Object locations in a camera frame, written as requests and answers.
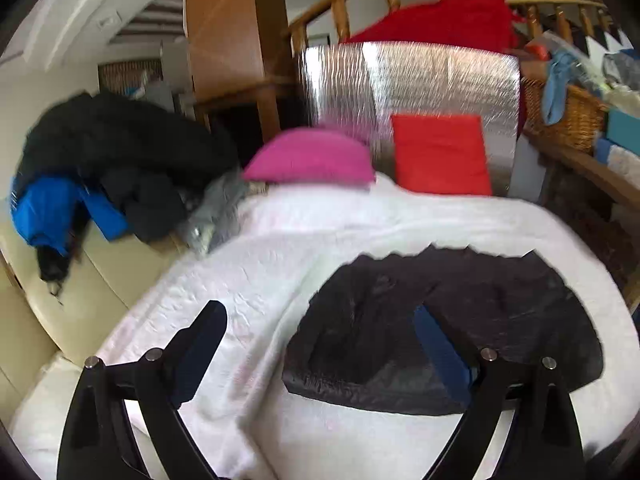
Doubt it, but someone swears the light blue cloth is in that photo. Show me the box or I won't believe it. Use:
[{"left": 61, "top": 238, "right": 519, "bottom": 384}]
[{"left": 542, "top": 52, "right": 576, "bottom": 126}]

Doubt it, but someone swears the large red cloth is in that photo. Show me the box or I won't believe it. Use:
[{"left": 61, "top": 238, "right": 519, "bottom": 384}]
[{"left": 345, "top": 0, "right": 526, "bottom": 56}]

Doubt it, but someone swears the grey garment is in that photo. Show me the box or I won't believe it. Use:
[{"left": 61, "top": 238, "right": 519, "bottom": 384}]
[{"left": 180, "top": 175, "right": 251, "bottom": 256}]

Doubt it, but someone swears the blue jacket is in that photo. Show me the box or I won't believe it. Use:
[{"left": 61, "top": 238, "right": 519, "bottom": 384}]
[{"left": 11, "top": 175, "right": 133, "bottom": 256}]

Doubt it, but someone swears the red pillow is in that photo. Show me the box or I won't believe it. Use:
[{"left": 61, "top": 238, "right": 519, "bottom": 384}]
[{"left": 390, "top": 114, "right": 493, "bottom": 196}]

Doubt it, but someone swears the white blanket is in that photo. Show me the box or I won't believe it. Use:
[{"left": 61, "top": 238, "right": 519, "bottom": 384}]
[{"left": 10, "top": 170, "right": 640, "bottom": 480}]

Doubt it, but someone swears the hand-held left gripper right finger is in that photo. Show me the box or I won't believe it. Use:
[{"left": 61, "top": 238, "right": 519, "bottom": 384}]
[{"left": 412, "top": 305, "right": 586, "bottom": 480}]

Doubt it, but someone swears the black quilted jacket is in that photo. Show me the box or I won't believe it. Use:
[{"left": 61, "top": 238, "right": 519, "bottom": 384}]
[{"left": 281, "top": 245, "right": 603, "bottom": 416}]

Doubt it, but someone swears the wooden column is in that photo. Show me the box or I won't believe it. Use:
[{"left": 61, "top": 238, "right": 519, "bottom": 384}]
[{"left": 185, "top": 0, "right": 281, "bottom": 136}]

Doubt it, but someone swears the silver insulation panel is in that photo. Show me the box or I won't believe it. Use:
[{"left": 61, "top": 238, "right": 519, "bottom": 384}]
[{"left": 297, "top": 40, "right": 521, "bottom": 196}]

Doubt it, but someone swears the pile of dark clothes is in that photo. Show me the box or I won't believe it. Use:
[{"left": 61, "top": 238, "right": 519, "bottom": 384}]
[{"left": 22, "top": 91, "right": 241, "bottom": 243}]

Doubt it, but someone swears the wooden shelf unit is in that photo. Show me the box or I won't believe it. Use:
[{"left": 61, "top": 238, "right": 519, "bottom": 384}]
[{"left": 522, "top": 130, "right": 640, "bottom": 221}]

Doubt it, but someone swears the teal cardboard box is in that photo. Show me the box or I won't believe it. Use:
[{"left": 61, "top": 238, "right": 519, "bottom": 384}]
[{"left": 607, "top": 110, "right": 640, "bottom": 143}]

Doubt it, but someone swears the cream sofa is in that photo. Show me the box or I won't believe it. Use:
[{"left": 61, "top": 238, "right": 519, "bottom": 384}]
[{"left": 0, "top": 220, "right": 191, "bottom": 411}]

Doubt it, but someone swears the wicker basket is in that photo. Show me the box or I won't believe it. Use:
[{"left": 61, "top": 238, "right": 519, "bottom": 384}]
[{"left": 520, "top": 77, "right": 608, "bottom": 153}]

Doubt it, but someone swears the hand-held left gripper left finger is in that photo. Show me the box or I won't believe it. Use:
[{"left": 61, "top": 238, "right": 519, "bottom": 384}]
[{"left": 56, "top": 300, "right": 228, "bottom": 480}]

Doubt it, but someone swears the wooden stair railing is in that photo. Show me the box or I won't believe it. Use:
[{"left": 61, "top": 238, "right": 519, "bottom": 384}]
[{"left": 287, "top": 0, "right": 616, "bottom": 61}]

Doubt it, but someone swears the pink pillow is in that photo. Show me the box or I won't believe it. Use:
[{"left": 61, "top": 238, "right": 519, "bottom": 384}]
[{"left": 242, "top": 127, "right": 377, "bottom": 188}]

